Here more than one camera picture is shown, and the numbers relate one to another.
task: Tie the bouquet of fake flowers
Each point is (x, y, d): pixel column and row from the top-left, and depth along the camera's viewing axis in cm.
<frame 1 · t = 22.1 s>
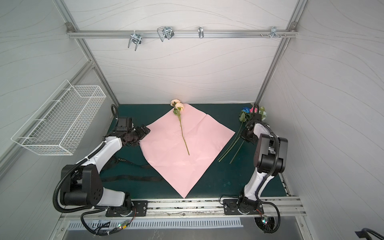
left hand: (148, 131, 90), fingers open
right hand: (248, 135, 97), fingers closed
pink purple wrapping paper: (163, 142, 99), on the table
blue fake flower stem: (243, 118, 112), point 2 cm above the table
black ribbon strap: (125, 161, 91), on the table

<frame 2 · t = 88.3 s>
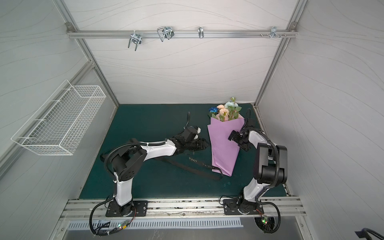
left hand: (210, 144, 89), fingers open
right hand: (237, 138, 95), fingers open
pink purple wrapping paper: (224, 151, 95), on the table
blue fake flower stem: (213, 111, 113), point 4 cm above the table
mint fake flower stem: (233, 109, 112), point 6 cm above the table
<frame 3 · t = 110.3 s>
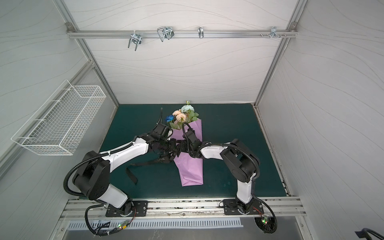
left hand: (179, 145, 87), fingers closed
right hand: (181, 142, 93), fingers closed
pink purple wrapping paper: (190, 169, 86), point 3 cm above the table
blue fake flower stem: (169, 118, 106), point 6 cm above the table
mint fake flower stem: (189, 112, 110), point 6 cm above the table
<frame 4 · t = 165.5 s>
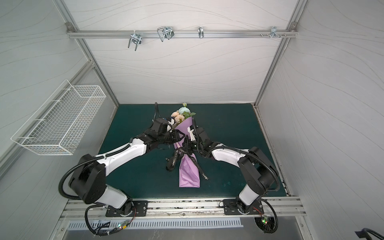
left hand: (185, 134, 84), fingers open
right hand: (183, 140, 87), fingers closed
pink purple wrapping paper: (189, 173, 84), point 4 cm above the table
mint fake flower stem: (185, 111, 108), point 8 cm above the table
